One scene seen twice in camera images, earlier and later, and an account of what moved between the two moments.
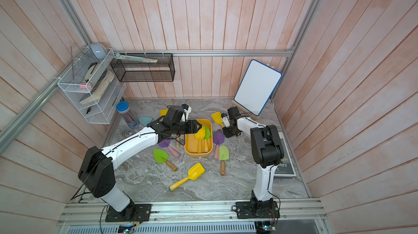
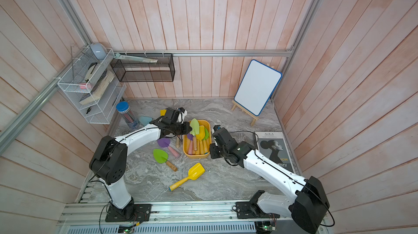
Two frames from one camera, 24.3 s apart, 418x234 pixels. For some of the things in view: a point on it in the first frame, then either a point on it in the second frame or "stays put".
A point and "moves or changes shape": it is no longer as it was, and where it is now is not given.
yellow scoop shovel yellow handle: [217, 117] → [200, 136]
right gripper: [227, 133] → [213, 153]
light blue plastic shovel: [145, 120] stays put
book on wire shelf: [104, 80] stays put
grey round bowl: [99, 50] stays put
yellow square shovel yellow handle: [200, 136] → [206, 146]
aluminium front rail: [303, 213] stays put
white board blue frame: [257, 87] stays put
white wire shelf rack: [93, 86] stays put
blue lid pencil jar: [127, 115] stays put
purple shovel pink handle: [218, 137] moves or changes shape
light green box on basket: [139, 59] stays put
